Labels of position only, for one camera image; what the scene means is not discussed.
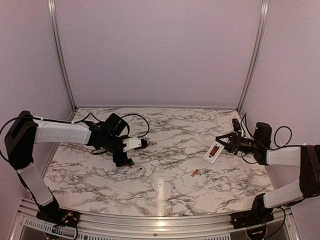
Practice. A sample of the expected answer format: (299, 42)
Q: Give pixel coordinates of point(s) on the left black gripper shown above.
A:
(122, 159)

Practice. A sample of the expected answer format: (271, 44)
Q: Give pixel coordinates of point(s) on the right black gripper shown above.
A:
(235, 144)

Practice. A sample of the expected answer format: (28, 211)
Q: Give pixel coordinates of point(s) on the white remote control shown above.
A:
(213, 153)

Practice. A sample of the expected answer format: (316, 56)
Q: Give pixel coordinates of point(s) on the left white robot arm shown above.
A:
(27, 130)

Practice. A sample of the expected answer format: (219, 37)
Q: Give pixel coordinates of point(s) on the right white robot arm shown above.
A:
(305, 157)

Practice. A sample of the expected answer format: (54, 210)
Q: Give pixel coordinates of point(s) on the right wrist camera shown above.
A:
(236, 125)

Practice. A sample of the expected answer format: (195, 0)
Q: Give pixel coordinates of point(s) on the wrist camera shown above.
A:
(236, 125)
(135, 143)

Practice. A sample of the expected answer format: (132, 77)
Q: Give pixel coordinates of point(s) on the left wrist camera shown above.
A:
(135, 143)

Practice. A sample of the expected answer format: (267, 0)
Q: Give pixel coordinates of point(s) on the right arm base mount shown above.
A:
(257, 215)

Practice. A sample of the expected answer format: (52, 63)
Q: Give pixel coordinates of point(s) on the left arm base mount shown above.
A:
(58, 216)

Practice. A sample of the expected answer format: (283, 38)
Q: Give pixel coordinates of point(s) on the front aluminium rail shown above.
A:
(100, 226)

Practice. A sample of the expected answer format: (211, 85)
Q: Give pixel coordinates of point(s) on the right aluminium frame post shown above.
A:
(261, 28)

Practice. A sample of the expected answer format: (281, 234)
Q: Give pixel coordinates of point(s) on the aluminium frame post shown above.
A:
(59, 52)
(261, 28)

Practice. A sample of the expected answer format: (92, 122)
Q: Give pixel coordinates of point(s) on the left aluminium frame post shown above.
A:
(59, 52)

